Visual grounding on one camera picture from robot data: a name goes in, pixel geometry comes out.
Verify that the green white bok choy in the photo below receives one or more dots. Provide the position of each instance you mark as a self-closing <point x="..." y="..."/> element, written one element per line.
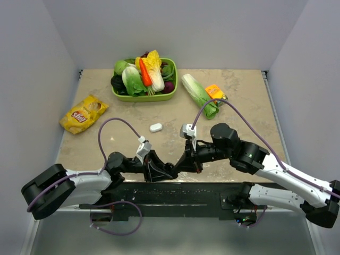
<point x="133" y="82"/>

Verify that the yellow white cabbage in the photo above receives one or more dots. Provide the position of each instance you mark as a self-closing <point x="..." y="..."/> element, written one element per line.
<point x="152" y="65"/>

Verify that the green plastic basket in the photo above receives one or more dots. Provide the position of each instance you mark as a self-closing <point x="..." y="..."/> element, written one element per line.
<point x="158" y="96"/>

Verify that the black earbud charging case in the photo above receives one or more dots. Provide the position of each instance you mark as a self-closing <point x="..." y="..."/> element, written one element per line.
<point x="169" y="168"/>

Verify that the orange juice carton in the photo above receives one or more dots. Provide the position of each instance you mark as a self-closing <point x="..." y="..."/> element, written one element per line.
<point x="215" y="92"/>

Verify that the white earbud charging case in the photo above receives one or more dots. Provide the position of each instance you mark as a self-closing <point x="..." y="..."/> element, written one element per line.
<point x="156" y="127"/>

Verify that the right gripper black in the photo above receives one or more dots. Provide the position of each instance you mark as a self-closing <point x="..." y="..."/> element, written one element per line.
<point x="187" y="162"/>

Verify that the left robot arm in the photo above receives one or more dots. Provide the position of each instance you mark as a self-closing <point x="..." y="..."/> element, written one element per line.
<point x="58" y="187"/>

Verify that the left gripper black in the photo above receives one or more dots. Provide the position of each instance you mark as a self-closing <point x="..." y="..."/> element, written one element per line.
<point x="156" y="175"/>

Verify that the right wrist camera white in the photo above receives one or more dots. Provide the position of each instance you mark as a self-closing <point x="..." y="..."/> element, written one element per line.
<point x="188" y="132"/>

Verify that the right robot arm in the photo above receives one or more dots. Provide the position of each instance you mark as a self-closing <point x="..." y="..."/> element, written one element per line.
<point x="317" y="199"/>

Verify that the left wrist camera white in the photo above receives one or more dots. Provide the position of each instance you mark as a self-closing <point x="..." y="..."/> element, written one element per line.
<point x="143" y="148"/>

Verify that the napa cabbage on table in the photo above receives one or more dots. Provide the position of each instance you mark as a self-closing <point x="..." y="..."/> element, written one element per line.
<point x="199" y="95"/>

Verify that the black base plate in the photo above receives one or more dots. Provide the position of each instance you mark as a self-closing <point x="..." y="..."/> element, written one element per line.
<point x="171" y="199"/>

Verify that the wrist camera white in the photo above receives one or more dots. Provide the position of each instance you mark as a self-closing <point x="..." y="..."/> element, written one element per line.
<point x="188" y="132"/>
<point x="143" y="148"/>

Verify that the dark leafy vegetable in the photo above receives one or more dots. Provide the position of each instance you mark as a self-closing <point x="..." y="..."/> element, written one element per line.
<point x="118" y="85"/>

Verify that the orange toy carrot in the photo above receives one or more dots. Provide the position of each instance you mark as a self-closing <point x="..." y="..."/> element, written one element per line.
<point x="146" y="78"/>

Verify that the purple onion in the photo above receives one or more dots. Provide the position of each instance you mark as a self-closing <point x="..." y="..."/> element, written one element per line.
<point x="168" y="87"/>

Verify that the round green vegetable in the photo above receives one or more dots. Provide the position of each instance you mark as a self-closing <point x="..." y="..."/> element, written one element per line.
<point x="120" y="66"/>

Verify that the yellow Lays chips bag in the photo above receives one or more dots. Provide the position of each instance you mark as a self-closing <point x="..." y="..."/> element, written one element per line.
<point x="83" y="115"/>

